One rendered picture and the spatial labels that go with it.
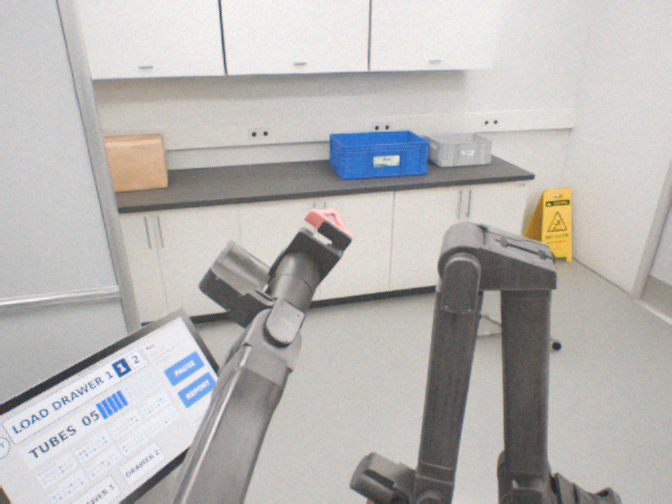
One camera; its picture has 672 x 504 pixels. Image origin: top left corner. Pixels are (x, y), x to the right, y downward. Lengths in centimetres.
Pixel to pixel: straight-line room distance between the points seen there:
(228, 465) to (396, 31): 316
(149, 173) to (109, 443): 229
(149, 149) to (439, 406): 275
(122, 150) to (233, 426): 286
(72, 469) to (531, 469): 84
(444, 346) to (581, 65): 408
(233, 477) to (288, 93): 332
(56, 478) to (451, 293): 86
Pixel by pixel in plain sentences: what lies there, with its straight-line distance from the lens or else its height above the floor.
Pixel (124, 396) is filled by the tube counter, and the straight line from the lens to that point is 121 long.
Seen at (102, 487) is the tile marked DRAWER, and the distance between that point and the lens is 118.
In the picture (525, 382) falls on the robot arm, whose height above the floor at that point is 144.
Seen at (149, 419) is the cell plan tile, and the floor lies 106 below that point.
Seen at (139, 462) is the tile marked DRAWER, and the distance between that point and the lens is 120.
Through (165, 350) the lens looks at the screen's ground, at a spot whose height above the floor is 114.
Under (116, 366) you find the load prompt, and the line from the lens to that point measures 122.
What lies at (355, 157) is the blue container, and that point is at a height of 105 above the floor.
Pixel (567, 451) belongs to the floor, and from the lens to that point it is 275.
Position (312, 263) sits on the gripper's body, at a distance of 64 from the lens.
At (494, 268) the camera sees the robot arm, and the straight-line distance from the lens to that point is 58.
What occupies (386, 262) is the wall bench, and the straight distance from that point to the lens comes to 343.
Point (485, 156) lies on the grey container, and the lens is 377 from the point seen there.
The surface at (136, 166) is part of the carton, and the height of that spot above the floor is 105.
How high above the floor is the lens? 185
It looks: 26 degrees down
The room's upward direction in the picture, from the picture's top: straight up
